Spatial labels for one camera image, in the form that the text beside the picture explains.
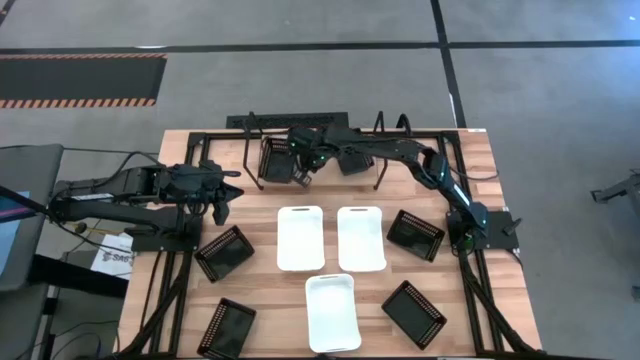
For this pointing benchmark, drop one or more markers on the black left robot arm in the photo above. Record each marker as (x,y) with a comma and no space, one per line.
(100,187)

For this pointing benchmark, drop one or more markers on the white printed paper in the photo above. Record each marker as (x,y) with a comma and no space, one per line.
(112,260)

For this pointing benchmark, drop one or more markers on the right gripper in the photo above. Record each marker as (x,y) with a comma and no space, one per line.
(320,157)

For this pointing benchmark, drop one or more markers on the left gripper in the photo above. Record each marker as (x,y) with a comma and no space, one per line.
(210,197)

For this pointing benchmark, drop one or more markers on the black floor beam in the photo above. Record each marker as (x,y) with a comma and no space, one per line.
(75,277)

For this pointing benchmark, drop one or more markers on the black aluminium table frame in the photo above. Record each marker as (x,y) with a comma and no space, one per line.
(225,135)

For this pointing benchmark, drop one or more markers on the black hazard-striped floor mat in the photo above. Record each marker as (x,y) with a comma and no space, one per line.
(75,80)

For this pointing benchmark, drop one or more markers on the blue screen device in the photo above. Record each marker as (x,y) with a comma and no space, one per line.
(10,235)

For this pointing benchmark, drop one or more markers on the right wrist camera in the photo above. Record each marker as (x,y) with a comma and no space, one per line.
(300,136)

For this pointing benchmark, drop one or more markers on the black metal shelf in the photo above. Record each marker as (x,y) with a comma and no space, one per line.
(335,182)

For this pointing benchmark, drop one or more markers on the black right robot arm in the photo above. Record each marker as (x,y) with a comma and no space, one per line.
(390,147)

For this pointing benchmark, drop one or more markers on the white plastic basket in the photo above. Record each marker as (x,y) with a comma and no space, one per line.
(300,240)
(332,315)
(361,240)

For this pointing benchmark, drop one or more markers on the black perforated plastic basket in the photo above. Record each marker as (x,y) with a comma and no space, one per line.
(415,236)
(224,254)
(227,330)
(356,166)
(414,315)
(275,162)

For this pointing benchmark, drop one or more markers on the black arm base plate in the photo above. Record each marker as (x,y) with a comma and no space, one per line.
(500,230)
(150,245)

